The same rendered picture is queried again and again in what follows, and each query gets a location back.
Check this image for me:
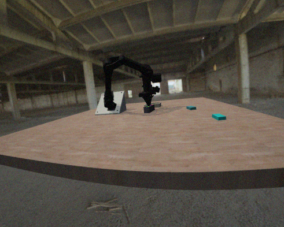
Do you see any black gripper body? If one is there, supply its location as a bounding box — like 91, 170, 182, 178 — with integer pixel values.
138, 83, 156, 97

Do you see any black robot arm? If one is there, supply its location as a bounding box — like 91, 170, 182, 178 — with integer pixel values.
102, 55, 162, 111

